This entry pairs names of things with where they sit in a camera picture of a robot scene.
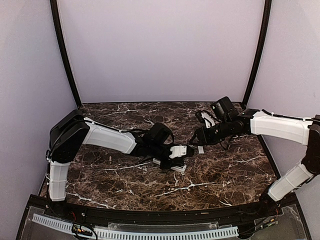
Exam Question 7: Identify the white remote control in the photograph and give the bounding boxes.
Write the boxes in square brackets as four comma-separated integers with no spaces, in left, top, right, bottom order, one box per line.
[152,158,187,174]

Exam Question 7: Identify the black front frame rail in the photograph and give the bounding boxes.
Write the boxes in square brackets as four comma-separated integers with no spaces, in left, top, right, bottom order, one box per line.
[54,202,262,225]

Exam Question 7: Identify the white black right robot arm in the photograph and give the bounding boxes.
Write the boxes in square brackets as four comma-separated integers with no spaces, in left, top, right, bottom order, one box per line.
[190,96,320,217]

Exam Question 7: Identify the black corner frame post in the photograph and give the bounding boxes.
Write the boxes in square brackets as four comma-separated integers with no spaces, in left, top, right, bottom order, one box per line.
[49,0,82,109]
[241,0,272,109]

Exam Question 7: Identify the black right corner frame post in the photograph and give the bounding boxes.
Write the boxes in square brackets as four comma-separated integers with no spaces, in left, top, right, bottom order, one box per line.
[241,0,272,109]

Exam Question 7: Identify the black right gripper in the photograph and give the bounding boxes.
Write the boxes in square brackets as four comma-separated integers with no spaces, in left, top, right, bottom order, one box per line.
[189,118,233,146]

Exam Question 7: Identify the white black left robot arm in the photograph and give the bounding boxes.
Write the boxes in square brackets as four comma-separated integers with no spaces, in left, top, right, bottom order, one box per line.
[45,110,175,218]

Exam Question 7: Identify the white slotted cable duct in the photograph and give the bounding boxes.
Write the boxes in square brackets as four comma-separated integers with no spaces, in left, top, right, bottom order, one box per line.
[31,213,239,240]

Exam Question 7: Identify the black left corner frame post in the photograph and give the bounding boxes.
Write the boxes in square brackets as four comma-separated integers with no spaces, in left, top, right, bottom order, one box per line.
[49,0,82,109]

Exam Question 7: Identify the small circuit board with wires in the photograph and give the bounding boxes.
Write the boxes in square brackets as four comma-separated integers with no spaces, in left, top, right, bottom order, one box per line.
[71,223,98,240]

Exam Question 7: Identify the white battery cover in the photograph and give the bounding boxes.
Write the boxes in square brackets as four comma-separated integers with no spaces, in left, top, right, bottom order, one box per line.
[197,146,205,154]

